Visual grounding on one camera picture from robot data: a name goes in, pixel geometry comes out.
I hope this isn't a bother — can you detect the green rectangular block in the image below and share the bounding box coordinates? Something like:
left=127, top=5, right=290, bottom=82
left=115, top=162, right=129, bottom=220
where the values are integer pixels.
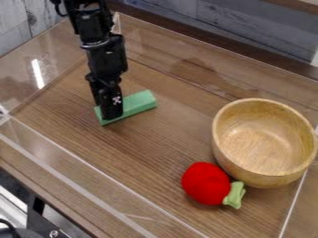
left=95, top=90, right=157, bottom=126

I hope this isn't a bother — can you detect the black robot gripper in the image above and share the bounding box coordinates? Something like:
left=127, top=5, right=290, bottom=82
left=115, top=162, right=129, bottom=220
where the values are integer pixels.
left=81, top=33, right=128, bottom=120

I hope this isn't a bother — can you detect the light wooden bowl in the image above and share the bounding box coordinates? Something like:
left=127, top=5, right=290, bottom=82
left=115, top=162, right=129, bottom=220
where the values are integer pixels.
left=211, top=98, right=318, bottom=189

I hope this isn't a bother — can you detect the clear acrylic tray wall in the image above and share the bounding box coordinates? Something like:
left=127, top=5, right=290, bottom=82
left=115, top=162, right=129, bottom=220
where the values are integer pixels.
left=0, top=111, right=208, bottom=238

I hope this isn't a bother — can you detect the clear acrylic corner bracket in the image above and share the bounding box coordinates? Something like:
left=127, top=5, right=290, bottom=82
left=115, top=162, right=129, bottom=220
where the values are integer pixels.
left=111, top=12, right=121, bottom=34

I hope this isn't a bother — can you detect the red plush tomato toy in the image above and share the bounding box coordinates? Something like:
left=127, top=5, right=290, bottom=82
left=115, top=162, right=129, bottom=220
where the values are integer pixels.
left=182, top=162, right=246, bottom=209

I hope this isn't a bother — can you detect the black cable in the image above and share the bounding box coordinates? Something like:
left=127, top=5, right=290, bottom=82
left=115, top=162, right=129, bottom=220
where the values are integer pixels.
left=0, top=218, right=20, bottom=238

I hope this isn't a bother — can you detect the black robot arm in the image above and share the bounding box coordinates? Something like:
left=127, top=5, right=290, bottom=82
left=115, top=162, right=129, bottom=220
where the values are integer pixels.
left=49, top=0, right=128, bottom=120

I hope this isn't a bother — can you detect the black table clamp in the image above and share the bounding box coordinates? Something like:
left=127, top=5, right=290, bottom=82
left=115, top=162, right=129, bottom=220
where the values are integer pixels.
left=27, top=197, right=71, bottom=238

